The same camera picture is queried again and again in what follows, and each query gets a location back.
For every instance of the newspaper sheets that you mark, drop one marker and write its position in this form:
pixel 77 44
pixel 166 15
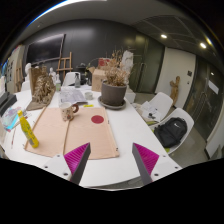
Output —
pixel 71 95

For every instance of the wooden carved sculpture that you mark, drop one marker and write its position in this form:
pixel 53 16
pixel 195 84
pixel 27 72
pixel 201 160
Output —
pixel 42 88

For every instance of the black box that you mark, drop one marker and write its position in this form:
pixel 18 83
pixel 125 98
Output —
pixel 6 100

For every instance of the cardboard box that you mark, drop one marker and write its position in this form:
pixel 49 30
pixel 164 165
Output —
pixel 98 75

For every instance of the black backpack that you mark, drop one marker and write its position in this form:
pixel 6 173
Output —
pixel 171 133

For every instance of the clear plastic water bottle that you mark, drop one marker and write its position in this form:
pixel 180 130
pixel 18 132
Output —
pixel 77 81

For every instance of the dark wall screen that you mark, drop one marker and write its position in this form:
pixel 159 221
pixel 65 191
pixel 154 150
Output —
pixel 46 49

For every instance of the grey pot with dried plant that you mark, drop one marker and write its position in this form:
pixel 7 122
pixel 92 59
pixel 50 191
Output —
pixel 114 85

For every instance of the yellow drink bottle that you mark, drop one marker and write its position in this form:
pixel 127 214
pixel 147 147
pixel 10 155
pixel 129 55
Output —
pixel 26 128

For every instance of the wooden easel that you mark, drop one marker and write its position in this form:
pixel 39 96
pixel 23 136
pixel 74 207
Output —
pixel 64 65

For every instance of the white chair with papers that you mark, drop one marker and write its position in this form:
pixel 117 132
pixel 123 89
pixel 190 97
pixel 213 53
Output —
pixel 156 109

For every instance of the white chair with backpack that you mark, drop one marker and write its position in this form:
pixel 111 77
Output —
pixel 178 112

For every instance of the wooden figure statue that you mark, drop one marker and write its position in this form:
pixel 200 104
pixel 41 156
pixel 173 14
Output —
pixel 174 89

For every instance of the red round sticker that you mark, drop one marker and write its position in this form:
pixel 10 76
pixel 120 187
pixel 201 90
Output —
pixel 97 119

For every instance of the white chair behind table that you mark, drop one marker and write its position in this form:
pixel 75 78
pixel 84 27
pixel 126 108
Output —
pixel 70 79

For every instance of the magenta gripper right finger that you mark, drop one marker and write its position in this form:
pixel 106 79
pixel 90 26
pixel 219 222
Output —
pixel 145 160

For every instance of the patterned ceramic mug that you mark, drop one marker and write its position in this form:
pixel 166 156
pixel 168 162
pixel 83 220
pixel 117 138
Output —
pixel 68 110

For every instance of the beige cardboard mat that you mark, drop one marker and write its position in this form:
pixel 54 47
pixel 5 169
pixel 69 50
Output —
pixel 57 136

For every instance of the small white cup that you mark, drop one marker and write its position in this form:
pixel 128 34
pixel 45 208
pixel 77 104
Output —
pixel 88 95

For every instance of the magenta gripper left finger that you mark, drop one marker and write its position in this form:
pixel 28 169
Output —
pixel 76 161

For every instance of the white plaster bust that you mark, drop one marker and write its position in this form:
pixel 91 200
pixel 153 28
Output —
pixel 52 74

